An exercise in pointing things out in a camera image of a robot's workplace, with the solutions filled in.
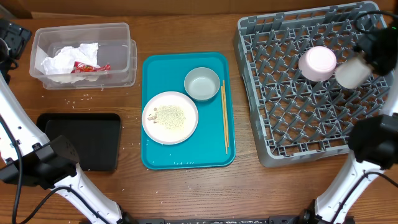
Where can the white napkin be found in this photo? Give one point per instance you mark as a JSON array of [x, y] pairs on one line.
[[66, 60]]

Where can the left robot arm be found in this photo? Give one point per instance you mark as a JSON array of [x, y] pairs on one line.
[[33, 159]]

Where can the teal serving tray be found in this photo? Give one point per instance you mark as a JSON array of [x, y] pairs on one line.
[[206, 146]]

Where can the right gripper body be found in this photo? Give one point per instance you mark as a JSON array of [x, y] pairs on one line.
[[380, 49]]

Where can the black rectangular tray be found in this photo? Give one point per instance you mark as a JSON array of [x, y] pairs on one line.
[[95, 136]]

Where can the gray bowl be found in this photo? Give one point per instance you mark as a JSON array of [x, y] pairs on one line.
[[202, 83]]

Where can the white paper cup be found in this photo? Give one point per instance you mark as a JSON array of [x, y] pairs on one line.
[[352, 73]]

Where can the clear plastic waste bin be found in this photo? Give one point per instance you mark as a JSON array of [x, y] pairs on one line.
[[114, 48]]

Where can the small pink bowl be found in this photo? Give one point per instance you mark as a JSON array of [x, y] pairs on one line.
[[317, 64]]

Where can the wooden chopstick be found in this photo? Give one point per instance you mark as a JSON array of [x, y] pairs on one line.
[[224, 119], [223, 83]]

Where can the gray dishwasher rack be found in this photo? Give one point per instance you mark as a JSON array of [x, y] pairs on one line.
[[293, 119]]

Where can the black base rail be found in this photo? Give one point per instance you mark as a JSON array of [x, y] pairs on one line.
[[284, 219]]

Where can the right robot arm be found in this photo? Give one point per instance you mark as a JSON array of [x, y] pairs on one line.
[[372, 141]]

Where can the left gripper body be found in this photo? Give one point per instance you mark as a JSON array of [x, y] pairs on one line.
[[13, 40]]

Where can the red sauce packet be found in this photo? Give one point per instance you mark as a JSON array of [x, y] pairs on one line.
[[84, 68]]

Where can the large white plate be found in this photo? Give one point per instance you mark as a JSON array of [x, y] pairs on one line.
[[165, 136]]

